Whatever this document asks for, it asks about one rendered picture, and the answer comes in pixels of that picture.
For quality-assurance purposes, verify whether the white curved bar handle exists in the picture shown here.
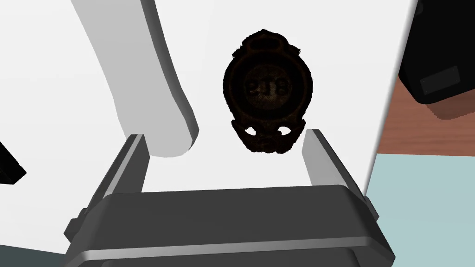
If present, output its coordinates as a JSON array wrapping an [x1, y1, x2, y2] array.
[[70, 0, 200, 158]]

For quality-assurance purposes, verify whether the dark brown round object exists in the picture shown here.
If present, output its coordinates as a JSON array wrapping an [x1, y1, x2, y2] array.
[[222, 28, 314, 155]]

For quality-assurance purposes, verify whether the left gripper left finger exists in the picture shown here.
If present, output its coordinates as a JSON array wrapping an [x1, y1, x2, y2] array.
[[85, 133, 151, 211]]

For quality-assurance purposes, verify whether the black angular piece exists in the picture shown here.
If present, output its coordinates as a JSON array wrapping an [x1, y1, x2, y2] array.
[[0, 142, 27, 185]]

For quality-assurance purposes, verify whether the black rounded block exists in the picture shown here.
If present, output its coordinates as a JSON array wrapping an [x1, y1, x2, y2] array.
[[398, 0, 475, 105]]

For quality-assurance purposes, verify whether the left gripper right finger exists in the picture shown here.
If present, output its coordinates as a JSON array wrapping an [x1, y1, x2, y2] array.
[[301, 128, 368, 198]]

